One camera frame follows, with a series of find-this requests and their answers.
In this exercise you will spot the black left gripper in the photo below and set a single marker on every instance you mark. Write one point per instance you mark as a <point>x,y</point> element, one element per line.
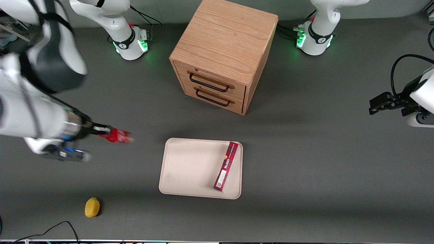
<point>402,99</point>

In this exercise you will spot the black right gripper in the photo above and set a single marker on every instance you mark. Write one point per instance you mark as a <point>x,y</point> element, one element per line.
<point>86,129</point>

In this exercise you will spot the red coke bottle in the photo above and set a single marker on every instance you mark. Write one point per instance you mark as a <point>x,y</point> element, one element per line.
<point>120,136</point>

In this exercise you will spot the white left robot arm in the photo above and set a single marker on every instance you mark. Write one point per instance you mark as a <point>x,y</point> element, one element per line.
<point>318,37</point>

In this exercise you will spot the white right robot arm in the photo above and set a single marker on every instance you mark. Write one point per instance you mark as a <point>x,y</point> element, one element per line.
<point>51,61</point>

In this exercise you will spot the beige rectangular tray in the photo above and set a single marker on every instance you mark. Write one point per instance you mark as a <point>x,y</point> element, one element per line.
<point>190,169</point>

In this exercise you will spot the yellow lemon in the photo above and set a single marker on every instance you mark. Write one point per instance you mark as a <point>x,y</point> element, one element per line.
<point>92,207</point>

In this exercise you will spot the long red cardboard box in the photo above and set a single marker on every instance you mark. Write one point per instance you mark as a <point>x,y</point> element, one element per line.
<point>226,166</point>

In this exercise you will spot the wooden drawer cabinet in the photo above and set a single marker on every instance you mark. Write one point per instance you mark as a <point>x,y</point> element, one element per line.
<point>223,37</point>

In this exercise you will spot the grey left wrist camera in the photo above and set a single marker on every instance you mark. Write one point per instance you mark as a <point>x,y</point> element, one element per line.
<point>422,120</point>

